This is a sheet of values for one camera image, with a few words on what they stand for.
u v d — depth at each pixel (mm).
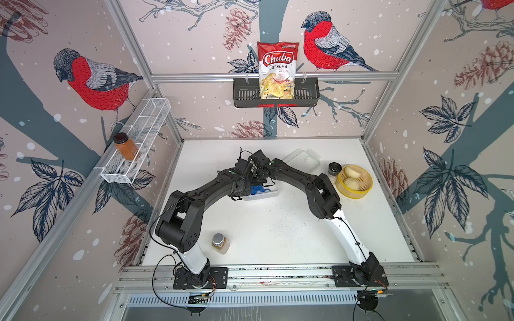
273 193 956
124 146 660
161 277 748
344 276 728
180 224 461
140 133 815
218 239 729
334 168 925
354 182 947
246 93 946
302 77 901
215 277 731
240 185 683
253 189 946
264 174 781
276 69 854
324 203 622
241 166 747
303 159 1108
